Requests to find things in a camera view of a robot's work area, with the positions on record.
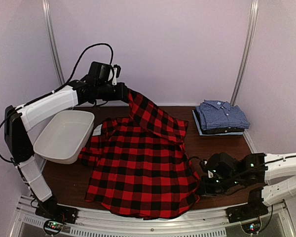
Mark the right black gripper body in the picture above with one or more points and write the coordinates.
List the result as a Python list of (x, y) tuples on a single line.
[(217, 188)]

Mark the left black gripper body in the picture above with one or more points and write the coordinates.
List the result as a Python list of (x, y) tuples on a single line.
[(112, 96)]

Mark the red black plaid shirt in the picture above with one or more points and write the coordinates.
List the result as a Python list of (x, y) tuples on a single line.
[(140, 167)]

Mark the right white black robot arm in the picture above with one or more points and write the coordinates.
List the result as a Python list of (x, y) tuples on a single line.
[(276, 172)]

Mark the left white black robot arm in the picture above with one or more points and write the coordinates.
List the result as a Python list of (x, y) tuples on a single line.
[(25, 123)]

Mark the right circuit board with leds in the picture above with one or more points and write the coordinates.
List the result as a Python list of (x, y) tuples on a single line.
[(251, 228)]

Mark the circuit board with leds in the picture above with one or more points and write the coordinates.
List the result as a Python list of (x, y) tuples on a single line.
[(251, 228), (52, 227)]

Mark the blue checked folded shirt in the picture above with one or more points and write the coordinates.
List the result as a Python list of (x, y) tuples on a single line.
[(219, 114)]

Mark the white plastic bin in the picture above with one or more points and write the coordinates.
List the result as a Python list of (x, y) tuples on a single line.
[(64, 136)]

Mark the left circuit board with leds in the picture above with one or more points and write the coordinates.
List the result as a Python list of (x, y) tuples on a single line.
[(52, 227)]

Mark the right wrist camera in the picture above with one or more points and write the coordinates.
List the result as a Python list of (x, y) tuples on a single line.
[(210, 169)]

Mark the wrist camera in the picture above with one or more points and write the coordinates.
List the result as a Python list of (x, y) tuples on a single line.
[(210, 169), (115, 74)]

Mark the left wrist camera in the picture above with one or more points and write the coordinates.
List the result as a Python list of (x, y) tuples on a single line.
[(115, 74)]

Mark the aluminium front frame rail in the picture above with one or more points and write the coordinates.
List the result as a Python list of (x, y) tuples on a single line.
[(211, 222)]

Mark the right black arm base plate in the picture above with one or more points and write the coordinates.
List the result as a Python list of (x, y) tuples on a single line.
[(245, 212)]

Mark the left aluminium corner post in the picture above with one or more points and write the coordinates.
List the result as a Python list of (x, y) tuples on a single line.
[(52, 41)]

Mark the aluminium corner post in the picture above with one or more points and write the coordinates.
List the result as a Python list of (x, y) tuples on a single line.
[(52, 41), (252, 24)]

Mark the right aluminium corner post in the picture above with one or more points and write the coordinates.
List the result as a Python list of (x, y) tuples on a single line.
[(252, 24)]

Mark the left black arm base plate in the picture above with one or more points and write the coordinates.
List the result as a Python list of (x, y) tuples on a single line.
[(61, 214)]

